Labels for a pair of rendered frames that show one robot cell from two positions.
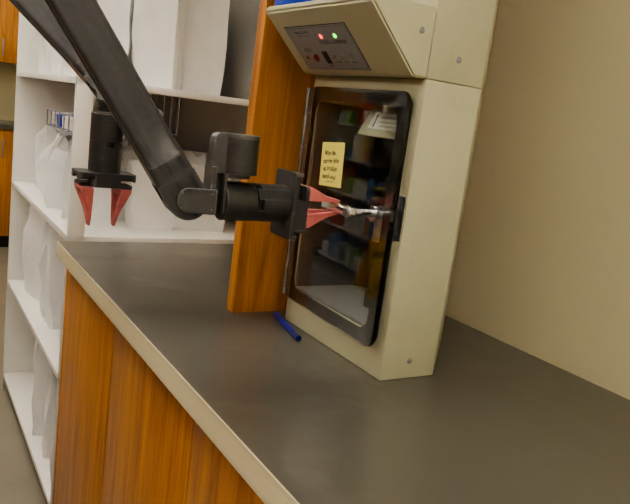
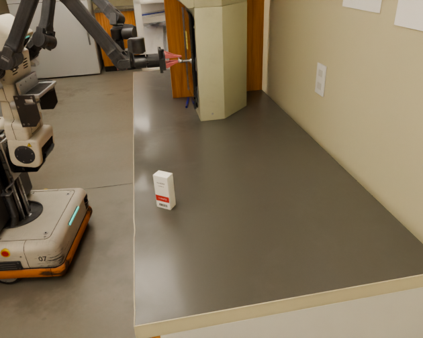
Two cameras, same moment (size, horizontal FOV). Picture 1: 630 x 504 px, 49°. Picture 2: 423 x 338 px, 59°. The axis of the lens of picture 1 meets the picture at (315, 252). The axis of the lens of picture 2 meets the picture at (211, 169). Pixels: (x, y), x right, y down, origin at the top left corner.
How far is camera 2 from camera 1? 0.90 m
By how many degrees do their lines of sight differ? 28
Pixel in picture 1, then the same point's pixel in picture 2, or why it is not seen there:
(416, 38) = not seen: outside the picture
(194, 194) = (122, 62)
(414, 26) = not seen: outside the picture
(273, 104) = (172, 15)
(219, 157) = (129, 47)
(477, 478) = (195, 150)
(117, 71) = (90, 24)
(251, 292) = (179, 90)
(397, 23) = not seen: outside the picture
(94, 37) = (80, 15)
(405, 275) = (203, 82)
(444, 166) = (211, 39)
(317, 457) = (151, 143)
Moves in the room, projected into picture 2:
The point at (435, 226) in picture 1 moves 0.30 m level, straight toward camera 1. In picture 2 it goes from (212, 63) to (168, 82)
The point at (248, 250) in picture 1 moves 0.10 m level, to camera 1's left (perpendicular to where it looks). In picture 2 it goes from (174, 74) to (157, 72)
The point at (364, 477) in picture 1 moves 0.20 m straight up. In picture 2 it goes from (160, 149) to (154, 99)
